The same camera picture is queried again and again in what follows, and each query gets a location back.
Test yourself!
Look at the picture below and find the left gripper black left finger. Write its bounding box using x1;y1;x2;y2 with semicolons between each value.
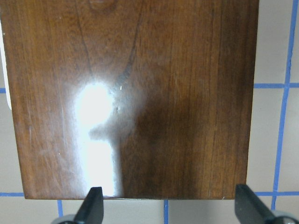
73;187;104;224

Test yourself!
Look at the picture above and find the brown wooden drawer cabinet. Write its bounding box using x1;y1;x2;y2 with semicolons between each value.
0;0;259;200

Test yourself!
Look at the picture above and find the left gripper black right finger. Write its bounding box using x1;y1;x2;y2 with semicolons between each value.
235;184;276;224

